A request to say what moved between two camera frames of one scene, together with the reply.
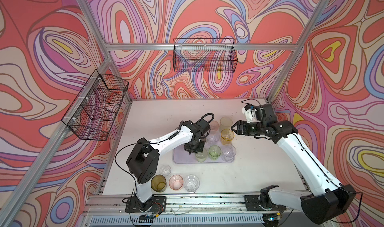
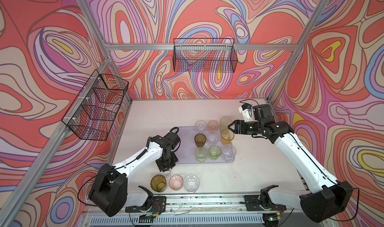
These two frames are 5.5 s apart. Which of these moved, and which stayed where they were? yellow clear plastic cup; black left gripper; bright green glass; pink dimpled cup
Moved: black left gripper
Stayed: yellow clear plastic cup; bright green glass; pink dimpled cup
